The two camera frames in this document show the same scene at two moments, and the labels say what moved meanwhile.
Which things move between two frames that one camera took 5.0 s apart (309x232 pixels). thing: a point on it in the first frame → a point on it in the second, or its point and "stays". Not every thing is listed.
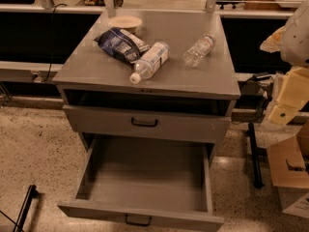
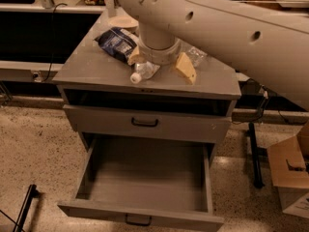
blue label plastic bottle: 147,67 stays
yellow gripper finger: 273,43 → 160,46
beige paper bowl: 126,22 stays
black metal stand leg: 257,181 stays
